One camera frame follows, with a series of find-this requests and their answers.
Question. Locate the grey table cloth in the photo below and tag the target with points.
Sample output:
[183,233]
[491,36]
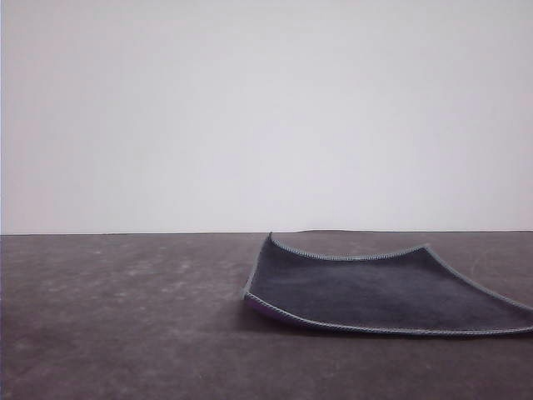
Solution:
[125,325]

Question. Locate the purple towel with grey hem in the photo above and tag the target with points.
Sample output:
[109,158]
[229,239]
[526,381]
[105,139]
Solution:
[366,291]

